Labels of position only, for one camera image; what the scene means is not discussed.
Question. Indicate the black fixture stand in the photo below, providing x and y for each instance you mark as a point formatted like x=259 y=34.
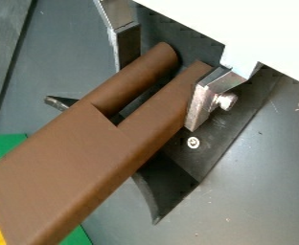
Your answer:
x=180 y=166

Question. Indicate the brown square-circle forked object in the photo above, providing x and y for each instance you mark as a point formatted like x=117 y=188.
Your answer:
x=107 y=151

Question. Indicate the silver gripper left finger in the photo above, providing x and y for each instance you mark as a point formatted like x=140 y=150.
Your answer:
x=124 y=30

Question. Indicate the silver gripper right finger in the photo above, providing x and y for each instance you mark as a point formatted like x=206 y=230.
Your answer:
x=212 y=94

